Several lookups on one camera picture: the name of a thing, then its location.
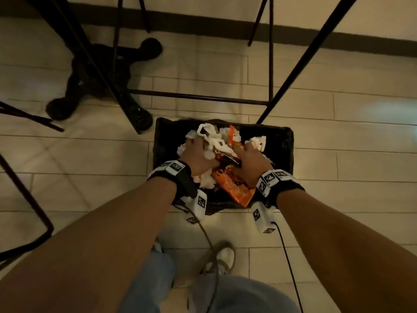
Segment black left wrist band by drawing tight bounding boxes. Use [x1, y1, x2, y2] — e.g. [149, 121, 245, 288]
[147, 160, 198, 200]

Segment white paper tissues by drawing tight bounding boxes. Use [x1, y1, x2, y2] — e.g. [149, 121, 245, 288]
[177, 123, 268, 189]

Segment black waste bin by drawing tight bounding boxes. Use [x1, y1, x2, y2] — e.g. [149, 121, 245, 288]
[152, 117, 294, 216]

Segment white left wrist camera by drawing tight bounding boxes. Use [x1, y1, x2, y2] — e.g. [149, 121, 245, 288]
[180, 190, 208, 225]

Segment black table pedestal base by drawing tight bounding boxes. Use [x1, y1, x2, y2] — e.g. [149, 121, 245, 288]
[22, 0, 163, 135]

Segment black slanted metal leg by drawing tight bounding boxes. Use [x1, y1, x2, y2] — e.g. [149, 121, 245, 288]
[257, 0, 359, 125]

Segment black metal chair frame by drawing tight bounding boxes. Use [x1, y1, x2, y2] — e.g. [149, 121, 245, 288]
[0, 101, 65, 270]

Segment black metal stool frame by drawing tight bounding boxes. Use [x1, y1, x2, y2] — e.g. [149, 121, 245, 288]
[112, 0, 275, 107]

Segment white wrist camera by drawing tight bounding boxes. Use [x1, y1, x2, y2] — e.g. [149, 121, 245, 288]
[250, 201, 277, 234]
[180, 190, 208, 225]

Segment person's blue jeans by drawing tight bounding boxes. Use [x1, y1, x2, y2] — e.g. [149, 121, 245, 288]
[118, 250, 301, 313]

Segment black wrist band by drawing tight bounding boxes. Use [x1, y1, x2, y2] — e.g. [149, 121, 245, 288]
[255, 169, 305, 208]
[147, 160, 198, 200]

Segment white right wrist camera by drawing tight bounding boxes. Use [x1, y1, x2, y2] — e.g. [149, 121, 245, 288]
[250, 201, 277, 234]

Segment person's right hand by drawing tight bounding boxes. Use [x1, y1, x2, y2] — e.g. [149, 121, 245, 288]
[232, 141, 275, 189]

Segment orange snack packet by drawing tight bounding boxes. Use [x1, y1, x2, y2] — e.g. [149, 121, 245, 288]
[211, 125, 256, 208]

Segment person's white shoe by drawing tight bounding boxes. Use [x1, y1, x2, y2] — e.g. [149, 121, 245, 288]
[201, 241, 236, 275]

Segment grey cable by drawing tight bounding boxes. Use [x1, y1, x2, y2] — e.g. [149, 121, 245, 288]
[173, 202, 236, 313]

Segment black cable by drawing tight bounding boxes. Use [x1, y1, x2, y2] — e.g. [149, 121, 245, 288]
[271, 221, 304, 313]

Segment person's left hand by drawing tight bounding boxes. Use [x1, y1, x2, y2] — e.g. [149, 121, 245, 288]
[178, 137, 221, 178]

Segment person's left forearm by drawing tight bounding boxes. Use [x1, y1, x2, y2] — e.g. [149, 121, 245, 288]
[0, 177, 178, 313]

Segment black right wrist band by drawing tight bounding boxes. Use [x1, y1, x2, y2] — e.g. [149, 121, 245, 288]
[255, 169, 305, 208]

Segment person's right forearm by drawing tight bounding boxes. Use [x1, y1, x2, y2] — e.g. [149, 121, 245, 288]
[276, 188, 417, 313]

